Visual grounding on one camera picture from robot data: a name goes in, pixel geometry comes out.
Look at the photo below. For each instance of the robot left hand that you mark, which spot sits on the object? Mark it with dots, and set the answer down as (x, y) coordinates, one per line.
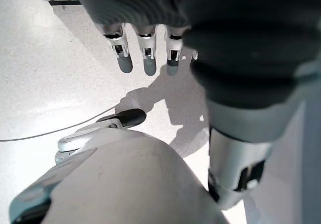
(238, 33)

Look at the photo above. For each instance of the black robot left foot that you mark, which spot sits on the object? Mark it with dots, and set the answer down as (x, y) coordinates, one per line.
(131, 117)

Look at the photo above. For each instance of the silver robot left leg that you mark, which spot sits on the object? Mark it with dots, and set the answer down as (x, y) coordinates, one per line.
(125, 178)

